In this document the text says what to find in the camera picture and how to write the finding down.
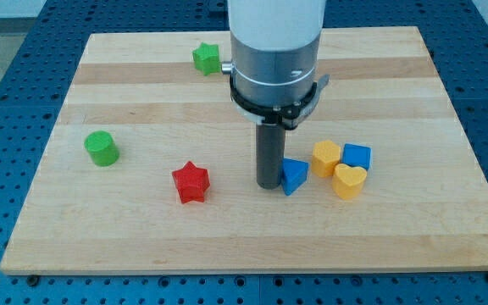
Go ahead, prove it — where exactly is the blue cube block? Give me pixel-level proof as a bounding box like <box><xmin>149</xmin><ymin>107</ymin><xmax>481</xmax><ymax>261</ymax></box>
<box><xmin>341</xmin><ymin>143</ymin><xmax>372</xmax><ymax>170</ymax></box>

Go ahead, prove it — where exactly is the light wooden board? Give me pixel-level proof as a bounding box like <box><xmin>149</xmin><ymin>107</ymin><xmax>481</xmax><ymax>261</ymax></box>
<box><xmin>0</xmin><ymin>26</ymin><xmax>488</xmax><ymax>275</ymax></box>

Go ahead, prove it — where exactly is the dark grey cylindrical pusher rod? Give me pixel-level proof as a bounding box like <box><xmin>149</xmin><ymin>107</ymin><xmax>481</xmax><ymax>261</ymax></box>
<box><xmin>256</xmin><ymin>125</ymin><xmax>286</xmax><ymax>190</ymax></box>

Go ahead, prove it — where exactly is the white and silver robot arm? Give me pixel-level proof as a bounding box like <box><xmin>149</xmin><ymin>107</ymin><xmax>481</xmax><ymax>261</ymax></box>
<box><xmin>222</xmin><ymin>0</ymin><xmax>330</xmax><ymax>189</ymax></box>

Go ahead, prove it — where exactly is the yellow heart block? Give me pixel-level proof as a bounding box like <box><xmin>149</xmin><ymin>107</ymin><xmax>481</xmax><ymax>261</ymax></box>
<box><xmin>331</xmin><ymin>164</ymin><xmax>368</xmax><ymax>200</ymax></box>

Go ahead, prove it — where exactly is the green cylinder block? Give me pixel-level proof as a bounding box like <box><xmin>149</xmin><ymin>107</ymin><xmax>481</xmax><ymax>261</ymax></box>
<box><xmin>84</xmin><ymin>130</ymin><xmax>119</xmax><ymax>167</ymax></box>

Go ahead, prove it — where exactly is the red star block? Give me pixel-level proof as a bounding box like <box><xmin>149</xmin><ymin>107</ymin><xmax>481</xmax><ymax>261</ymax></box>
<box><xmin>172</xmin><ymin>161</ymin><xmax>210</xmax><ymax>204</ymax></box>

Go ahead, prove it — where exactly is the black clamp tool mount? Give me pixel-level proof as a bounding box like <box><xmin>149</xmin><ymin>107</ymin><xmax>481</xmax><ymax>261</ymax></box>
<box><xmin>229</xmin><ymin>75</ymin><xmax>330</xmax><ymax>130</ymax></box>

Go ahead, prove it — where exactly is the green star block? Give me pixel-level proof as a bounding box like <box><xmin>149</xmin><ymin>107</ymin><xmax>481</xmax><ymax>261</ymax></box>
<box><xmin>191</xmin><ymin>42</ymin><xmax>221</xmax><ymax>75</ymax></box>

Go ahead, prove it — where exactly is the blue triangle block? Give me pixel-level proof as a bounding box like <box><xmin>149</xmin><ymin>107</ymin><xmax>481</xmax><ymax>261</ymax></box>
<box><xmin>281</xmin><ymin>158</ymin><xmax>309</xmax><ymax>196</ymax></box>

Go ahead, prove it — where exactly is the yellow pentagon block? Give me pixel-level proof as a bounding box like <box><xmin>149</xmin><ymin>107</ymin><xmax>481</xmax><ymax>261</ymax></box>
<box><xmin>311</xmin><ymin>140</ymin><xmax>341</xmax><ymax>178</ymax></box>

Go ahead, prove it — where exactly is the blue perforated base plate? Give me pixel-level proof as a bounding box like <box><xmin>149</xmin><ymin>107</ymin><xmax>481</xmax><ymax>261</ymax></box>
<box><xmin>0</xmin><ymin>1</ymin><xmax>488</xmax><ymax>304</ymax></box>

